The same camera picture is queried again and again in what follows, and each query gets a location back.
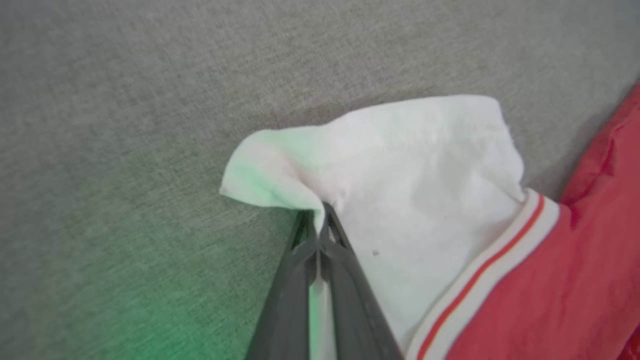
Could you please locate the grey fabric sofa cushion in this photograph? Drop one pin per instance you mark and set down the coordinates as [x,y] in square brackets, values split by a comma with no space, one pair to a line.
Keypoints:
[150,150]

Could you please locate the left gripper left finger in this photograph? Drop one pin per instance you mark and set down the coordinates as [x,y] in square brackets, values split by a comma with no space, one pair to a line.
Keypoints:
[290,305]

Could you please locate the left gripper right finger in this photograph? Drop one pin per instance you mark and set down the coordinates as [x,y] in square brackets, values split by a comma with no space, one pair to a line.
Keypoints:
[355,310]

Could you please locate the red and white jersey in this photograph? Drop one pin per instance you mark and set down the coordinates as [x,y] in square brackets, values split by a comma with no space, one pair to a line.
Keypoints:
[425,200]

